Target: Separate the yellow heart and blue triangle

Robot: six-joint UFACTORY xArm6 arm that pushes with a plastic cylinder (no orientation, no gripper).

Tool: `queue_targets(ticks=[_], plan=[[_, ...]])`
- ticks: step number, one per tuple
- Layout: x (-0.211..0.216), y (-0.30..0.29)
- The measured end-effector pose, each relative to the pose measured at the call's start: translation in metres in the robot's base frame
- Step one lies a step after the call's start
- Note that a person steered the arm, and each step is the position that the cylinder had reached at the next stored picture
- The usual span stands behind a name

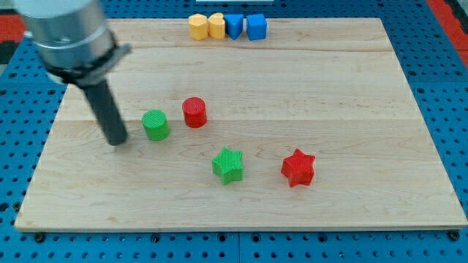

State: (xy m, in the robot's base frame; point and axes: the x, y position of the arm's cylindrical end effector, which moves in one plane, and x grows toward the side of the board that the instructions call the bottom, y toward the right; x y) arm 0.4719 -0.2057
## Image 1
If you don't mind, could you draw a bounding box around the yellow hexagon block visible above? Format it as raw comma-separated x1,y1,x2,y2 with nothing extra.
188,14,208,40

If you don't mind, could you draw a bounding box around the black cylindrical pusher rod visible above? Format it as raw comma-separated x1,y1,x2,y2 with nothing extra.
81,80,128,146

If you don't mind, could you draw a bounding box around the wooden board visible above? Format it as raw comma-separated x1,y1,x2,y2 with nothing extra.
15,18,467,232

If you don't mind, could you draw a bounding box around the green star block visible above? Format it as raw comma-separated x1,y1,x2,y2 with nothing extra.
211,147,244,186

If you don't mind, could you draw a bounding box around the green cylinder block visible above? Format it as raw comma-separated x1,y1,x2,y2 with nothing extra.
142,110,170,141

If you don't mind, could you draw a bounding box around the blue triangle block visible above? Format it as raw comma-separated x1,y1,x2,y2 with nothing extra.
224,14,244,40

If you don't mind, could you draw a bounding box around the red star block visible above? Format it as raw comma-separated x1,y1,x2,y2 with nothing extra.
281,148,316,188

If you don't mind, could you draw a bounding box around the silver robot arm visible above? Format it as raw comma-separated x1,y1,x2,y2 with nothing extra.
13,0,131,145

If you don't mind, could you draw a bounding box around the blue cube block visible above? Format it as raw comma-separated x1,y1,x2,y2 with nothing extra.
246,14,268,41

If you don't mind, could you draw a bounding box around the red cylinder block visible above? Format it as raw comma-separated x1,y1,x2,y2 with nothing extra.
182,97,207,128

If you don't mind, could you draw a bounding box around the yellow heart block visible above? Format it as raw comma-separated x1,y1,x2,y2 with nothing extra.
208,12,226,39

